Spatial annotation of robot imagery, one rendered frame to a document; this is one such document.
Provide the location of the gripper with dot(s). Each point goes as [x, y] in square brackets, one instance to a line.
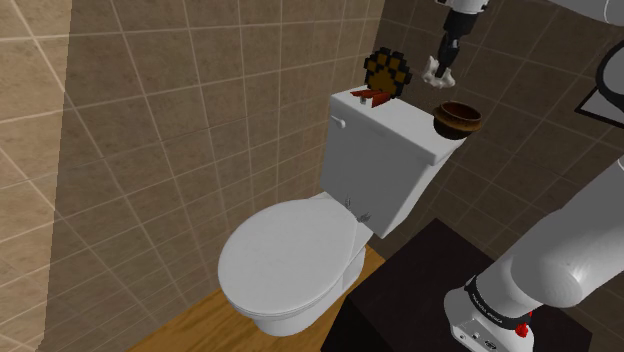
[456, 25]

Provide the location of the small white figure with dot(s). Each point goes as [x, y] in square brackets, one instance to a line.
[432, 74]

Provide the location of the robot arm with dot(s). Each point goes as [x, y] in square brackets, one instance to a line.
[551, 263]

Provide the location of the brown and black paw figure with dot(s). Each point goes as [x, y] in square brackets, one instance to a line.
[388, 74]

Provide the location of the brown wooden bowl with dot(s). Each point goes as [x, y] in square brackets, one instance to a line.
[456, 124]

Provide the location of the red folded paper shape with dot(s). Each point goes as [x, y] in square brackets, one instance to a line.
[378, 99]

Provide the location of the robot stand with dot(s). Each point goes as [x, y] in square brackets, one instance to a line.
[414, 292]

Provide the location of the white toilet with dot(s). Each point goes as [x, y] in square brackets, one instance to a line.
[287, 258]

